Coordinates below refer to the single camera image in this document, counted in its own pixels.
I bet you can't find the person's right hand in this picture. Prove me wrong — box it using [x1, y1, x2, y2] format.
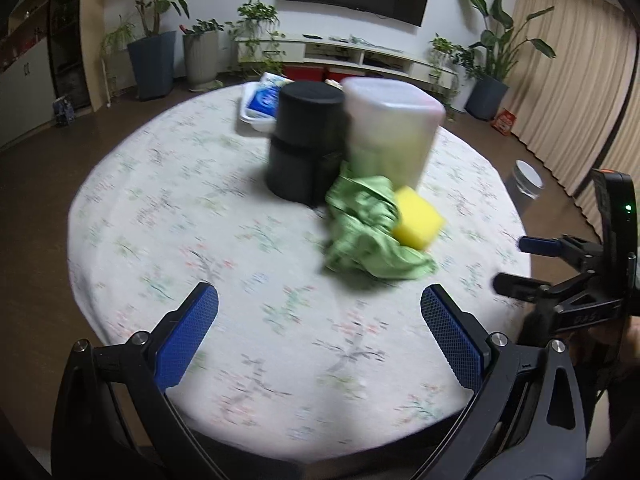
[570, 312, 640, 377]

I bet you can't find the white plastic tray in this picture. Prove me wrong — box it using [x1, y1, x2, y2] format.
[239, 82, 281, 133]

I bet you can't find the round table with floral cloth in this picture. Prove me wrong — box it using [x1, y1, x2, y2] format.
[67, 80, 533, 461]

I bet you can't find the translucent plastic container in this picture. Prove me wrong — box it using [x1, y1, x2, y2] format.
[342, 76, 446, 192]

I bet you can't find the red storage box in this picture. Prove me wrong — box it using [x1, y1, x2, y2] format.
[282, 63, 322, 83]
[325, 65, 359, 84]

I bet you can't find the tall potted plant blue-grey pot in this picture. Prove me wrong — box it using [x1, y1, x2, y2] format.
[117, 0, 190, 102]

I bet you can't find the beige curtain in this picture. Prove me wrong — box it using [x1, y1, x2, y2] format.
[500, 0, 640, 243]

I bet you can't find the yellow rectangular sponge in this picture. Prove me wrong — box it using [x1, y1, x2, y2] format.
[391, 186, 446, 251]

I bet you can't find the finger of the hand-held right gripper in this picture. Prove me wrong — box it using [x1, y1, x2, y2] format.
[518, 234, 608, 282]
[492, 272, 583, 311]

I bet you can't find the potted plant grey ribbed pot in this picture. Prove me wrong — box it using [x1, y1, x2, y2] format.
[181, 18, 225, 89]

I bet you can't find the white wall cabinet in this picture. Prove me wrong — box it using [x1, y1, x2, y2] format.
[0, 0, 57, 148]

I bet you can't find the red bag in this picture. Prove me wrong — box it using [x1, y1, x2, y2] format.
[491, 108, 518, 137]

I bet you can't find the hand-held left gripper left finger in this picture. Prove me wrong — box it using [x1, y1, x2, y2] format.
[50, 281, 221, 480]

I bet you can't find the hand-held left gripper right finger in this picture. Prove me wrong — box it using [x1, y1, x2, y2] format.
[410, 283, 588, 480]

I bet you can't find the large-leaved plant dark pot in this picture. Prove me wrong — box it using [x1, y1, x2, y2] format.
[454, 0, 557, 122]

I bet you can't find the trailing ivy plant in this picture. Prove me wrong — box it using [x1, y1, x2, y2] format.
[226, 0, 287, 79]

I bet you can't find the small thin-leaved potted plant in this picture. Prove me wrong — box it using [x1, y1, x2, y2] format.
[100, 16, 137, 63]

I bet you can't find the white tv stand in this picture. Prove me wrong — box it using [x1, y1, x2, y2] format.
[235, 33, 460, 92]

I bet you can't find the leafy plant beside tv stand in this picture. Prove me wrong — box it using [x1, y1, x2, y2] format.
[428, 33, 477, 92]

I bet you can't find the grey trash bin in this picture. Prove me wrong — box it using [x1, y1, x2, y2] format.
[506, 160, 546, 212]

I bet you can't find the green floral cloth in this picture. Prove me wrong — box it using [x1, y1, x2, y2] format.
[324, 160, 437, 281]

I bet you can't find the black cylindrical container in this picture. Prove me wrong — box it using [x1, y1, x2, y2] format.
[265, 81, 352, 207]

